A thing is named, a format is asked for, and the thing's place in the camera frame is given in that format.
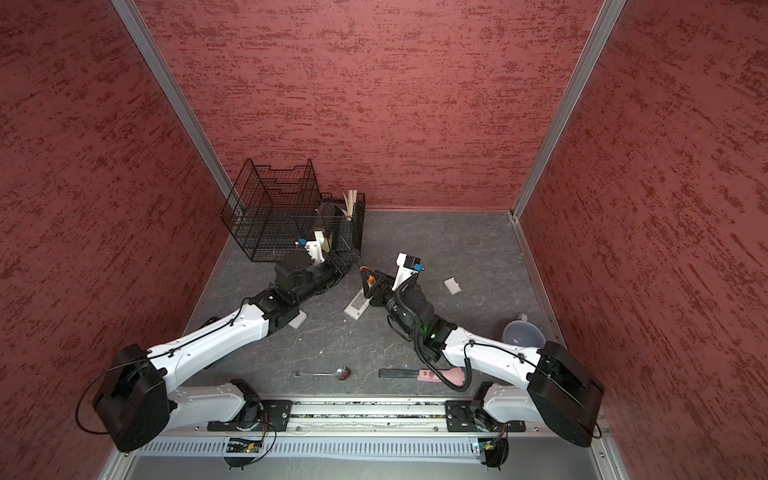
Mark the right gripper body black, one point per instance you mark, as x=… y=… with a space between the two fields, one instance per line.
x=387 y=298

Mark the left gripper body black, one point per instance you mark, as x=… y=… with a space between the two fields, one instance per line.
x=331 y=271

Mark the orange black screwdriver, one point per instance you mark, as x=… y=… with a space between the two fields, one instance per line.
x=360 y=264

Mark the long white remote control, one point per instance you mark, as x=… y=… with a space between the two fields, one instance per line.
x=357 y=306

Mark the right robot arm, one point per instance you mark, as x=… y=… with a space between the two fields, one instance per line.
x=561 y=392

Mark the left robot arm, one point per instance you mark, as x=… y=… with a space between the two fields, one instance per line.
x=142 y=394

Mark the small white AC remote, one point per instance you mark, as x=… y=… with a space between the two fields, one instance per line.
x=297 y=321

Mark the yellow black item in rack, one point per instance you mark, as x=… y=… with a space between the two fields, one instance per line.
x=328 y=219

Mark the wooden sticks in rack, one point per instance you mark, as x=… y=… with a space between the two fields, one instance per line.
x=350 y=201

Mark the white battery cover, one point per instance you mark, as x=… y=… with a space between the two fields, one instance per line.
x=452 y=285

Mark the metal spoon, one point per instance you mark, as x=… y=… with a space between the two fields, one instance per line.
x=339 y=374

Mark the pink cat paw tool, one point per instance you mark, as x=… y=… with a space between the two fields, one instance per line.
x=420 y=375

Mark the grey cup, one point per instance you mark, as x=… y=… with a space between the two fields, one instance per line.
x=522 y=333

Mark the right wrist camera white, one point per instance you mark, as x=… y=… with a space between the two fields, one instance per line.
x=408 y=266

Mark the black wire rack organizer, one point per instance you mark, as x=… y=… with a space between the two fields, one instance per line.
x=269 y=209

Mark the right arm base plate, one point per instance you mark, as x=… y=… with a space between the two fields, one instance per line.
x=464 y=416

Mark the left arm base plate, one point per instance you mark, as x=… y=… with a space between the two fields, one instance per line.
x=255 y=417

